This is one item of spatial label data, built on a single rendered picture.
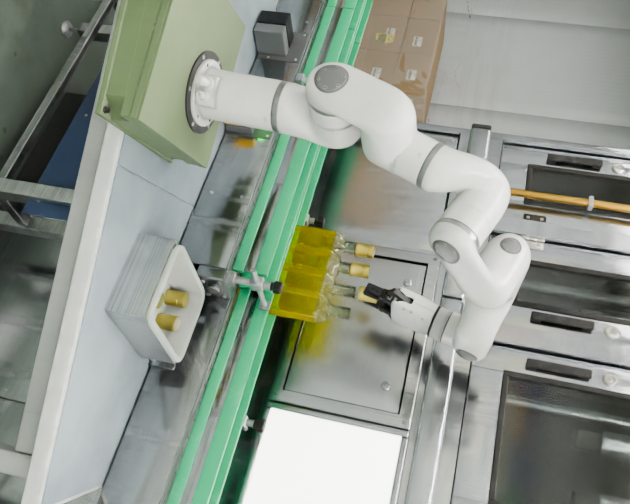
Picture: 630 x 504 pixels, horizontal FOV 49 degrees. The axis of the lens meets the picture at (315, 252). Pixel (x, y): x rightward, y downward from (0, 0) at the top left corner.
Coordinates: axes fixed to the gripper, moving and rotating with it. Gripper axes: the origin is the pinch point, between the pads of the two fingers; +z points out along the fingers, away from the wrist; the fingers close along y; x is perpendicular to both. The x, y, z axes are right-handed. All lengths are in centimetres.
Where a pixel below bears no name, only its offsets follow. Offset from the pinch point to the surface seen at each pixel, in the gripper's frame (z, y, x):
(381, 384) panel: -8.8, -12.7, 14.3
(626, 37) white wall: -16, -303, -490
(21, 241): 101, -15, 20
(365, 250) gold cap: 6.7, 1.6, -9.6
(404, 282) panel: -2.4, -12.0, -12.8
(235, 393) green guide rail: 15.1, 3.7, 35.8
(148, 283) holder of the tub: 30, 33, 32
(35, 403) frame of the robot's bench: 38, 28, 59
